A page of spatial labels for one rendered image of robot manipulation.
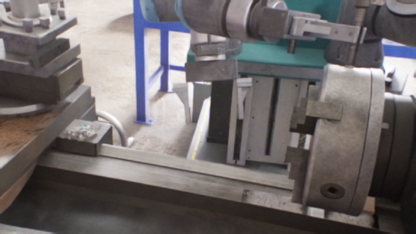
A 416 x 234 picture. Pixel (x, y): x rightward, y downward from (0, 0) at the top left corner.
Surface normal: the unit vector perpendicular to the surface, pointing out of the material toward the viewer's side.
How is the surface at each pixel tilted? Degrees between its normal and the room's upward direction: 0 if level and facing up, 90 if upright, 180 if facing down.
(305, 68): 90
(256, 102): 90
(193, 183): 0
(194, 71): 66
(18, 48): 90
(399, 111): 20
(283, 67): 90
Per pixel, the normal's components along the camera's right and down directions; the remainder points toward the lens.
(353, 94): -0.07, -0.58
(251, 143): -0.15, 0.48
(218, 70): -0.01, 0.11
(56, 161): 0.04, -0.87
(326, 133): -0.18, -0.04
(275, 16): -0.58, 0.11
